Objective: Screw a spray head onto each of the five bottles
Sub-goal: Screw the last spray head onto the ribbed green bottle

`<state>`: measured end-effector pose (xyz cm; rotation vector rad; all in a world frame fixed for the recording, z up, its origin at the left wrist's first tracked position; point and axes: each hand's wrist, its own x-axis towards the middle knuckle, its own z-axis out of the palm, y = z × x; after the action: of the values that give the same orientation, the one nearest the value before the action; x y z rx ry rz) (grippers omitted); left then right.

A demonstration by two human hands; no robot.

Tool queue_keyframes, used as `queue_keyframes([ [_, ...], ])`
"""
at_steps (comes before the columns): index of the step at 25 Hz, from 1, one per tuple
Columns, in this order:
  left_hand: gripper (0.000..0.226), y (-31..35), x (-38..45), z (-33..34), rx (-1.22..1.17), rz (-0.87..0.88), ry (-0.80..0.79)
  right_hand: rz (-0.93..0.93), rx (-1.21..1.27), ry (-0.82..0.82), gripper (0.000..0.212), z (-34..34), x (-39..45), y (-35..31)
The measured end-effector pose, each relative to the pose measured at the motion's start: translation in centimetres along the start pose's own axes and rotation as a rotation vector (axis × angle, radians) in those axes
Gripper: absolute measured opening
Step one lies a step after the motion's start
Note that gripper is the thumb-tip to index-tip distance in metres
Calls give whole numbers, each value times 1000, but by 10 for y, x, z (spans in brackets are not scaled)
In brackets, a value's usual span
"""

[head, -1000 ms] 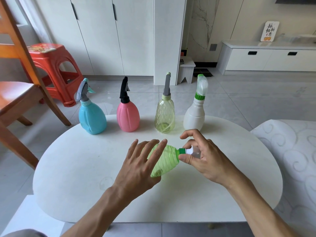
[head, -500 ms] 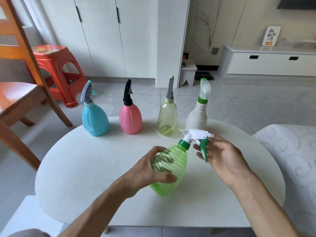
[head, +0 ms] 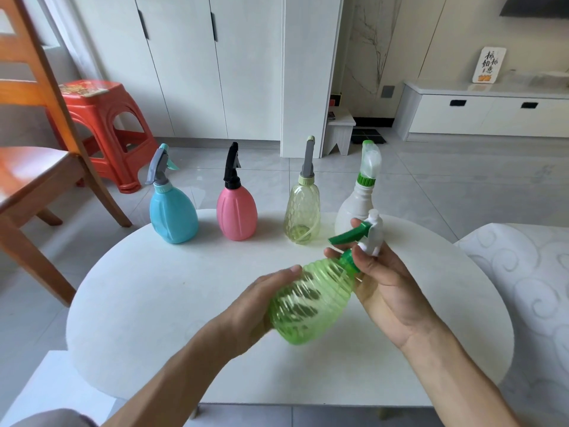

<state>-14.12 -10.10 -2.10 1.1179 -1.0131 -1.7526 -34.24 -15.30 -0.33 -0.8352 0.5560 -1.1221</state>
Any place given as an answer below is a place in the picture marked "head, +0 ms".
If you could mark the person's right hand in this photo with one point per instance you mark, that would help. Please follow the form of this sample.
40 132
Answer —
391 297

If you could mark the person's left hand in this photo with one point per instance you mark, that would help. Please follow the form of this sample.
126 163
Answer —
246 309

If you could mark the person's left thumb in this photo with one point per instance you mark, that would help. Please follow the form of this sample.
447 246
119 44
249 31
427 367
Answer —
280 275

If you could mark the person's right fingers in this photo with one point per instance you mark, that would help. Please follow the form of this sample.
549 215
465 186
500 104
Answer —
338 253

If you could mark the green ribbed spray bottle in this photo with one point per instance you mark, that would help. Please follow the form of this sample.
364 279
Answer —
311 297

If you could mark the person's right forearm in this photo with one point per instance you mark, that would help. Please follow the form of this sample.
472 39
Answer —
462 382

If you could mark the person's left forearm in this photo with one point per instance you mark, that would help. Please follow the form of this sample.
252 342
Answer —
178 382

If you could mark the white spray bottle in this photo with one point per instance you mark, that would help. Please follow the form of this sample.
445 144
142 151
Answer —
353 204

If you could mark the clear yellow spray bottle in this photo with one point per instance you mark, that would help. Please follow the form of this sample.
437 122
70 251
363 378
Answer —
302 208

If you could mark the pink spray bottle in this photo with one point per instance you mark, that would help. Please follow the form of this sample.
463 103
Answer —
237 213

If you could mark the blue spray bottle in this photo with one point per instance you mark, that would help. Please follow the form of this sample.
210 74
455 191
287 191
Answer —
173 217

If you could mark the small white step stool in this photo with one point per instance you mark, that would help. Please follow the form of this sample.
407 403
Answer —
340 128

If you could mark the white patterned sofa cover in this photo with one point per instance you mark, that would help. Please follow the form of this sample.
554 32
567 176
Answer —
529 297

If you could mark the white low cabinet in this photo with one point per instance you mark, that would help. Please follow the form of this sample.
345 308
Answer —
489 117

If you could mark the white wardrobe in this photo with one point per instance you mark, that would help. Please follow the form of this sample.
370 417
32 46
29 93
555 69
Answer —
249 66

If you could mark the white decorative sign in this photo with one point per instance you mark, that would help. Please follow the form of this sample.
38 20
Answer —
489 64

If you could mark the red plastic stool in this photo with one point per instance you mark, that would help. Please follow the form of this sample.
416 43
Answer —
95 100

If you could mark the brown wooden chair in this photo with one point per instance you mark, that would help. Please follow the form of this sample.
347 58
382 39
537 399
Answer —
35 173

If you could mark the grey clothing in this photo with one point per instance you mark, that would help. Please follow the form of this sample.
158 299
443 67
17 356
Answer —
53 418

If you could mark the black television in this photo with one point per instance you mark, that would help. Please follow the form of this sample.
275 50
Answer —
533 4

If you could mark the grey wall socket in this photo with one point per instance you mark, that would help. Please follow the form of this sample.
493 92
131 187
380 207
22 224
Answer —
388 92

